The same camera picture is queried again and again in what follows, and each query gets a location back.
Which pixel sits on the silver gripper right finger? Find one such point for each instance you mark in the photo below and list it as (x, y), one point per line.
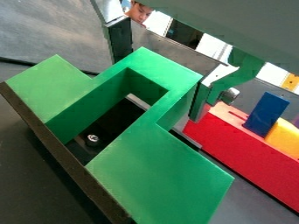
(217, 90)

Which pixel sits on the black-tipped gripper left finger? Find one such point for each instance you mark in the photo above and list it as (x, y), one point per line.
(117, 27)

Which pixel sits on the red base board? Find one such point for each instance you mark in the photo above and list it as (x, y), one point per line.
(246, 153)

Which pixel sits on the black channel fixture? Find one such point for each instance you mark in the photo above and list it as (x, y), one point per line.
(142, 179)

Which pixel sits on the person in background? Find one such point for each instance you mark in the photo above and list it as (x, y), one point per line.
(140, 12)

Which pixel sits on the yellow bar block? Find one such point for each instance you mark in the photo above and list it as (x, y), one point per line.
(284, 137)

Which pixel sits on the dark blue post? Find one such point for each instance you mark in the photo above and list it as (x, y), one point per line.
(268, 111)

